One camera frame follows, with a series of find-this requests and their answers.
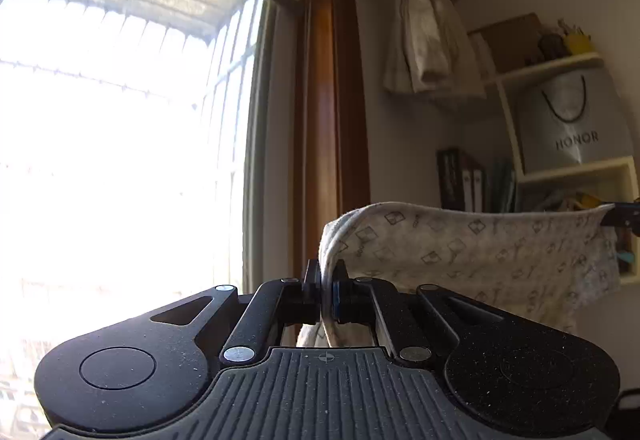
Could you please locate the assorted stationery pile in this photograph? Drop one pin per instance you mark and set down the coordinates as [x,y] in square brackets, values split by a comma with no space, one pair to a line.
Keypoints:
[626,255]

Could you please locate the grey paper bag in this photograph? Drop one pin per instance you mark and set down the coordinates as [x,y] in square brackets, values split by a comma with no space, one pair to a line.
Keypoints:
[570,125]

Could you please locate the dark ornament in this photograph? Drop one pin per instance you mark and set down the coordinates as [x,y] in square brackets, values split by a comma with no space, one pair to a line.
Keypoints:
[552,47]

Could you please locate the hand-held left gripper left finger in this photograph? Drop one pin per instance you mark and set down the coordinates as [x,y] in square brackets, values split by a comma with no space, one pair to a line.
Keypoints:
[312,292]

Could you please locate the yellow ornament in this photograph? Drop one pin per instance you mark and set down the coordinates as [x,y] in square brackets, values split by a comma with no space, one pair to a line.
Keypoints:
[579,42]

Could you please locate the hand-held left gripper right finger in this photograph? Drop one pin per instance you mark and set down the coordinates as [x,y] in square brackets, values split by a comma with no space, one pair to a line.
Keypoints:
[339,295]

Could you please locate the white patterned shirt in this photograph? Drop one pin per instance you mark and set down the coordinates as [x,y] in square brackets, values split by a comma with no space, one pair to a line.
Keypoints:
[450,260]

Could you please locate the knotted cream curtain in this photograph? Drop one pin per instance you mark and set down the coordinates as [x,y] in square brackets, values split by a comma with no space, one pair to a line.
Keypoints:
[425,35]

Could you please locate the black book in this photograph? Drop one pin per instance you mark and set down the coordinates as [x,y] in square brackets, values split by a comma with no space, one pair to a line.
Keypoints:
[449,180]

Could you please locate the wooden window frame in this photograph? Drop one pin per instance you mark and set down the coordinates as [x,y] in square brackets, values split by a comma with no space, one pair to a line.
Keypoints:
[325,95]

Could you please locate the cream wall shelf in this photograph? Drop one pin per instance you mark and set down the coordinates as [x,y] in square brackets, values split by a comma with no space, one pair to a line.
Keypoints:
[512,120]

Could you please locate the white binder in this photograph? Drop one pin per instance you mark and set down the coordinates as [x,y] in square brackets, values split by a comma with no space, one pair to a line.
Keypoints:
[478,192]
[466,192]

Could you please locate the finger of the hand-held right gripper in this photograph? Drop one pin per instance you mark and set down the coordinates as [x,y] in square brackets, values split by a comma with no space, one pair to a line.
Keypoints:
[625,217]

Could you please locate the cardboard box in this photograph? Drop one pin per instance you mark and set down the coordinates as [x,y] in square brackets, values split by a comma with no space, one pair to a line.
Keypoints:
[515,40]

